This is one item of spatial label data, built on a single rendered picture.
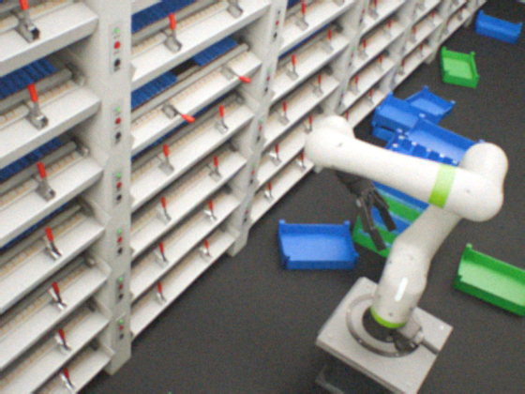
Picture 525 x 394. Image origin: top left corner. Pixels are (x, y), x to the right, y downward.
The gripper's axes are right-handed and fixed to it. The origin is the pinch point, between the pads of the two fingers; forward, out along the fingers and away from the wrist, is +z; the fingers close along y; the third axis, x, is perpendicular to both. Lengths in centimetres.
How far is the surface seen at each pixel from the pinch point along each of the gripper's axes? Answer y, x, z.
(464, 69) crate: 244, 8, -4
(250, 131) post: 18, 35, -45
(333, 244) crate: 61, 50, 16
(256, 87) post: 14, 23, -57
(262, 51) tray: 11, 13, -66
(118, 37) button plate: -58, 8, -81
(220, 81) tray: -7, 21, -64
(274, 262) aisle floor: 40, 66, 8
